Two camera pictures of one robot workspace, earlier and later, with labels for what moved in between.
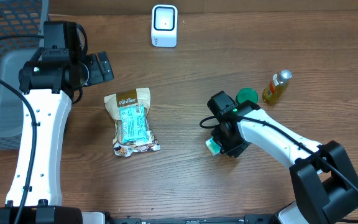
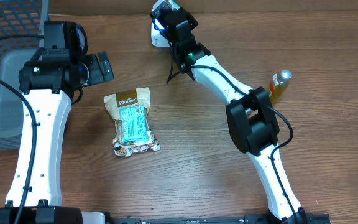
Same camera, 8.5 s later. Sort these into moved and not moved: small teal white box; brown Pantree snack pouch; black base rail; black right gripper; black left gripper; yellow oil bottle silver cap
Moved: small teal white box; black right gripper
Not moved: black left gripper; yellow oil bottle silver cap; brown Pantree snack pouch; black base rail
